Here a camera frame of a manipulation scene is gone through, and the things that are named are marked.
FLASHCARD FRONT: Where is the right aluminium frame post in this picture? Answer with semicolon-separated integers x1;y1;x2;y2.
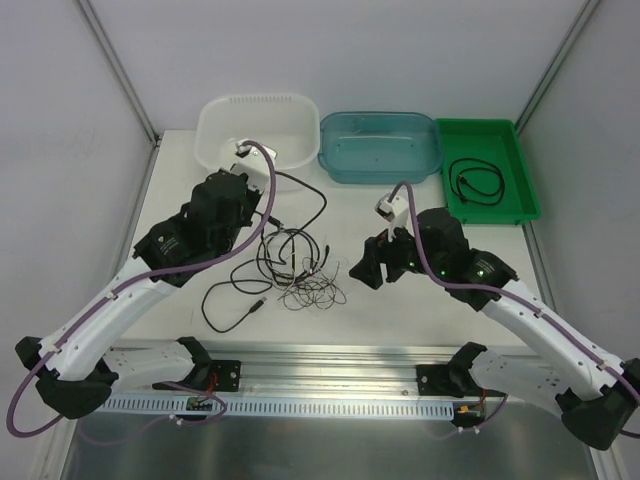
515;0;603;135

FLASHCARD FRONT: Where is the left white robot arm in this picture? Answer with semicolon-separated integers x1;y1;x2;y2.
15;165;275;420

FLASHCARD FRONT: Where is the green plastic tray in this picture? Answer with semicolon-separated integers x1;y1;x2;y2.
437;118;540;225

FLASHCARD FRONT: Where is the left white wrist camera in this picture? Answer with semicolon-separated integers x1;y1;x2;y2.
230;139;270;193

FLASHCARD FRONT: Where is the white slotted cable duct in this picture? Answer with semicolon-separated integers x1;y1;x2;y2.
98;394;454;421

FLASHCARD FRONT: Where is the thin brown white wire tangle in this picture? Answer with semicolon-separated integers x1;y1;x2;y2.
277;259;351;314

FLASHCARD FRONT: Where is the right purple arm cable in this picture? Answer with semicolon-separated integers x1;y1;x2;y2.
389;180;640;439

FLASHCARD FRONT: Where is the black USB cable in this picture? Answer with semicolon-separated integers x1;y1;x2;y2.
448;158;506;206
201;172;331;334

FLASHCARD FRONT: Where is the aluminium frame post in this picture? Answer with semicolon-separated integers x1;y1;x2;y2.
515;0;603;135
74;0;161;146

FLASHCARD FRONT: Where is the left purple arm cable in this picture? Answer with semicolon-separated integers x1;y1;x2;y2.
8;141;279;435

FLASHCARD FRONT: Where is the teal transparent plastic container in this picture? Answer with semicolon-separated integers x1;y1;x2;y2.
318;111;444;185

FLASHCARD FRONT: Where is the left aluminium frame post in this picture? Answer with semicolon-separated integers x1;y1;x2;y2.
74;0;161;146

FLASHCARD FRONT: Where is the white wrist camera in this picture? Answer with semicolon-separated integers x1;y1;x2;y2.
374;196;410;242
230;139;270;193

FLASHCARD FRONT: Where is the aluminium mounting rail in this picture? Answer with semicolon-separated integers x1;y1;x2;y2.
59;339;574;404

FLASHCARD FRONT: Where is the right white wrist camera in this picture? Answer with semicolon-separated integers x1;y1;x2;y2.
374;196;410;242

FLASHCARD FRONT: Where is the white plastic tub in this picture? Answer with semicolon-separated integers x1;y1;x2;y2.
194;94;320;172

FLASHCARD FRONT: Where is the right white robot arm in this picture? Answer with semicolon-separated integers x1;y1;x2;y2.
349;198;639;450

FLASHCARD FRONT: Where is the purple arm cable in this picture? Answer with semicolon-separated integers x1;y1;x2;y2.
389;180;640;439
8;141;279;435

